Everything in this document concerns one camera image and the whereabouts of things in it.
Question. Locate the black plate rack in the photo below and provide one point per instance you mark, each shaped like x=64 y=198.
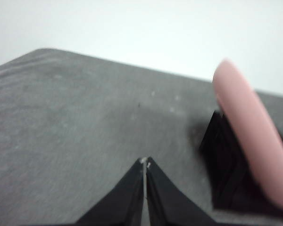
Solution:
x=221 y=153

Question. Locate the pink plate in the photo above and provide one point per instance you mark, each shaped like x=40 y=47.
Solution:
x=245 y=122

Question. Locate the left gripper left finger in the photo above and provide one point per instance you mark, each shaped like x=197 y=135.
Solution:
x=122 y=200

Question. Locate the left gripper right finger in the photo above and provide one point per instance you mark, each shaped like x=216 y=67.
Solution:
x=169 y=207

